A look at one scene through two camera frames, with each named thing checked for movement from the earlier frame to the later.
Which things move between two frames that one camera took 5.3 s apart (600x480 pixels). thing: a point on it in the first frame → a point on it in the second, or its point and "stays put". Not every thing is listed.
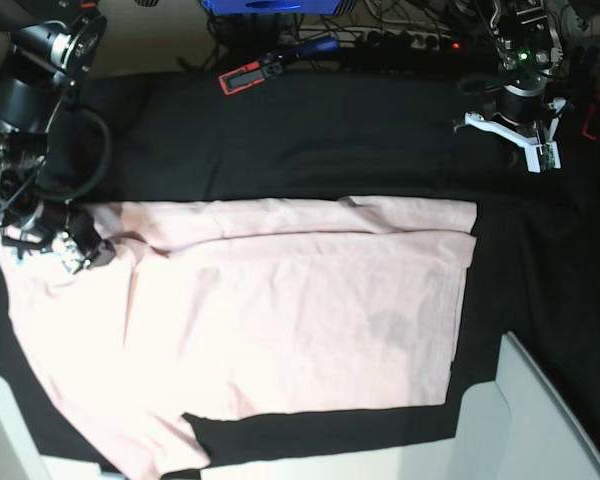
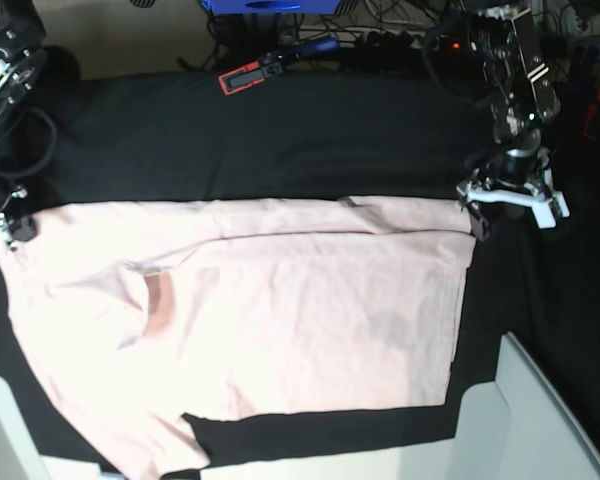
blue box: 273,7 stays put
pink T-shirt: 238,305 stays put
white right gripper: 542,155 → 521,174
